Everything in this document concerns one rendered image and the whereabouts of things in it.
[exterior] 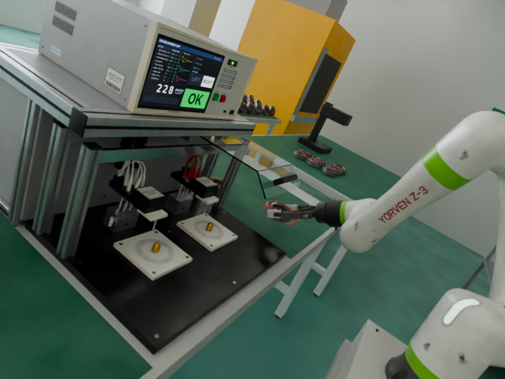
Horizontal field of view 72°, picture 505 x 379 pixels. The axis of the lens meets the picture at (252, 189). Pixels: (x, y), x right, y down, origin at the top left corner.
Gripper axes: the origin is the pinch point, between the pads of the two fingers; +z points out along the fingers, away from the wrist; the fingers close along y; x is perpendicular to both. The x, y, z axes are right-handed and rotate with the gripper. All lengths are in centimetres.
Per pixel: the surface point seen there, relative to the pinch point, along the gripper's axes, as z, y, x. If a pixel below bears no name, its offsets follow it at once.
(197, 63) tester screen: -7, -48, 47
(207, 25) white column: 242, 252, 191
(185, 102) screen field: -2, -48, 38
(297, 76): 128, 280, 110
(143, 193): 5, -59, 15
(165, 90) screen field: -4, -56, 40
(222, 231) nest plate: 5.7, -28.0, -2.3
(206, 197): 6.5, -33.8, 10.2
